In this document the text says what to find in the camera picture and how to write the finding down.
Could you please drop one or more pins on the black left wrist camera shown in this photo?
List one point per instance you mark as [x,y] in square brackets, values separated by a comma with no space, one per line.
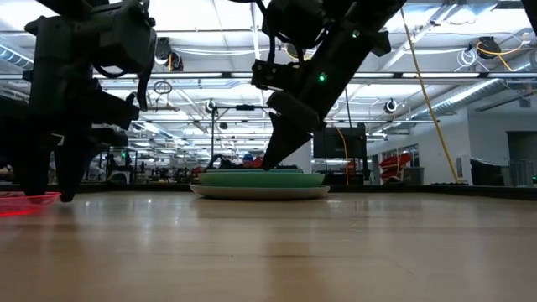
[113,109]

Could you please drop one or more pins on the black cylindrical bin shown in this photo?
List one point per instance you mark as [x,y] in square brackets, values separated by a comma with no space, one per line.
[486,172]

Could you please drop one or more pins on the black metal rig frame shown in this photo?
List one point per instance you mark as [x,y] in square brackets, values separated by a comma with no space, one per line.
[245,107]

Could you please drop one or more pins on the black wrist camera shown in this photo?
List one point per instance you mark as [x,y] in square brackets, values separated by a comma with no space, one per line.
[113,109]
[272,75]

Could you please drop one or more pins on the large grey plastic plate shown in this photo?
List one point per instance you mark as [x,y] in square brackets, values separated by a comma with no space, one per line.
[260,194]

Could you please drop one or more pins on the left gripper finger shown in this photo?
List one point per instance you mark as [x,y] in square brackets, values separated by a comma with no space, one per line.
[35,163]
[73,168]

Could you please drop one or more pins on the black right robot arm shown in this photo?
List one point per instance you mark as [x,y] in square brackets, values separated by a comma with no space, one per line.
[532,7]

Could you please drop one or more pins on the large green plastic plate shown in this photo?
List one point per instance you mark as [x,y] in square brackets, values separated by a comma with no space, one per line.
[260,180]

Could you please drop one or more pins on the red curved shell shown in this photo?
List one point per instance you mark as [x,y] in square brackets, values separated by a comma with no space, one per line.
[394,163]

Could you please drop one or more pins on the person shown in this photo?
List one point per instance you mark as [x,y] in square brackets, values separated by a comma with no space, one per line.
[248,158]

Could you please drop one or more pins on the white building column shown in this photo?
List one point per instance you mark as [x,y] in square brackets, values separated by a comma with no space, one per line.
[304,157]

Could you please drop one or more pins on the black monitor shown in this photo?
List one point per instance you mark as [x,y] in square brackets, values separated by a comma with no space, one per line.
[340,142]

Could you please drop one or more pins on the red translucent plastic plate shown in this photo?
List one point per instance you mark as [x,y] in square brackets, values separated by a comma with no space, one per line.
[25,207]

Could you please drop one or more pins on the red rounded object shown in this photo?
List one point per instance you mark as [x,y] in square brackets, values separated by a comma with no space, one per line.
[257,162]

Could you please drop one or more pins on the black aluminium table frame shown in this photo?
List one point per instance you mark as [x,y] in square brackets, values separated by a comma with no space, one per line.
[419,189]

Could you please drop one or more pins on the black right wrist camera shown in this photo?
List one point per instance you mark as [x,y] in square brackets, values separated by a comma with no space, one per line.
[272,75]

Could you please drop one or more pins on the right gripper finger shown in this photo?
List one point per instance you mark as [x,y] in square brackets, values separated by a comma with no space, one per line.
[283,140]

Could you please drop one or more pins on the grey door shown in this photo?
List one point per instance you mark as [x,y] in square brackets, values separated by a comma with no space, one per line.
[522,159]

